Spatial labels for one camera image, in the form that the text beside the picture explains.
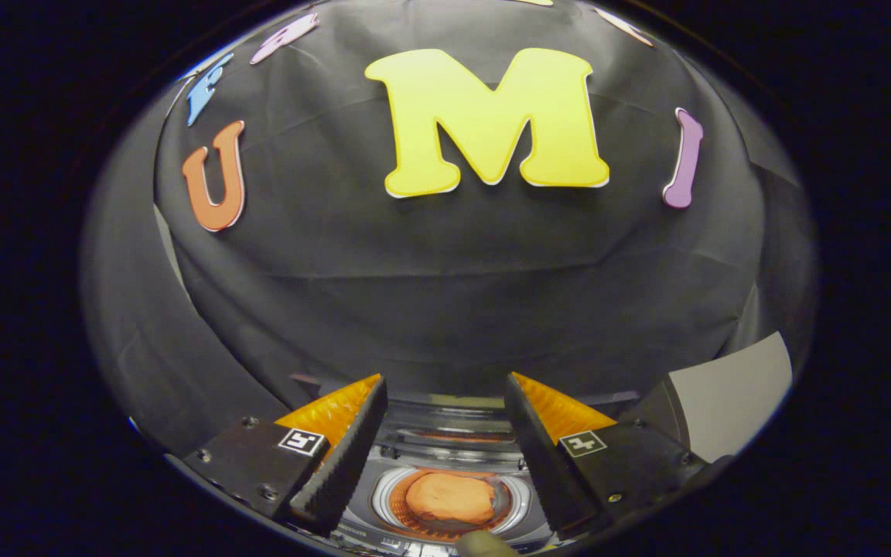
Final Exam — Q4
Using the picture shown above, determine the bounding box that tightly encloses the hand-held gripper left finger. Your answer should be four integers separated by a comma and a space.
183, 374, 389, 538

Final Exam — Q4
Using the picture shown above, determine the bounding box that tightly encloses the beige cabinet with dark top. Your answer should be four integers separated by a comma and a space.
635, 331, 794, 465

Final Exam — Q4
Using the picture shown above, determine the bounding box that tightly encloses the orange shirt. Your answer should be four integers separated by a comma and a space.
405, 472, 497, 525

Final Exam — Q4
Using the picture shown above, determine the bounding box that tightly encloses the black backdrop cloth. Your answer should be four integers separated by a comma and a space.
80, 0, 771, 457
732, 116, 819, 364

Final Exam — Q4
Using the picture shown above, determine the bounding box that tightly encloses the grey washing machine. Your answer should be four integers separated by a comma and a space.
337, 391, 647, 556

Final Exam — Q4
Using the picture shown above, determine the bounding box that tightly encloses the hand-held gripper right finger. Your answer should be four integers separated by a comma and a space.
504, 372, 713, 541

